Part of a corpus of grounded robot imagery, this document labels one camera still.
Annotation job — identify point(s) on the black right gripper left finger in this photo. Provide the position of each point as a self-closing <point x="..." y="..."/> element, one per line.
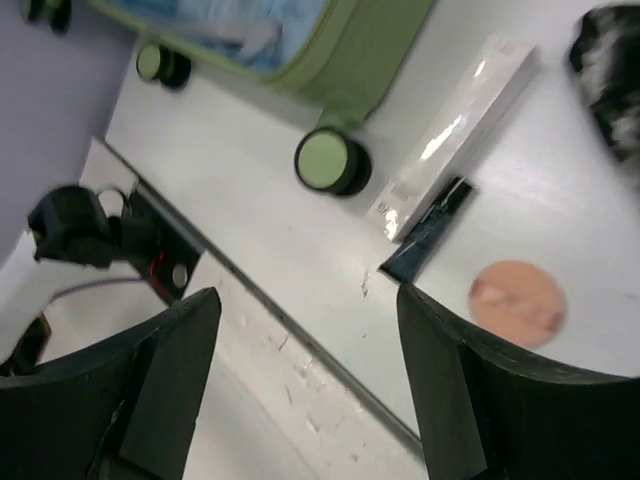
<point x="123" y="408"/>

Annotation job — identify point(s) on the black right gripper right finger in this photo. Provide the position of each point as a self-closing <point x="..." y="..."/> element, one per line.
<point x="488" y="409"/>

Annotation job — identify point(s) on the round pink powder puff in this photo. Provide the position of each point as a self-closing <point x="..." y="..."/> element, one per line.
<point x="518" y="302"/>

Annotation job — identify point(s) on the small black tube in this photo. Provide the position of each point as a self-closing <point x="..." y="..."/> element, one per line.
<point x="405" y="264"/>

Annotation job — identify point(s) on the black white patterned garment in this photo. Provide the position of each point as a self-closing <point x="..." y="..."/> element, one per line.
<point x="604" y="61"/>

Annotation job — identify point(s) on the green hard-shell suitcase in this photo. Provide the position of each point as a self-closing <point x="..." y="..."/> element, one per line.
<point x="339" y="56"/>

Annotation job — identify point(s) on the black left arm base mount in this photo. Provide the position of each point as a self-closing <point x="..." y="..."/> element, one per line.
<point x="70" y="224"/>

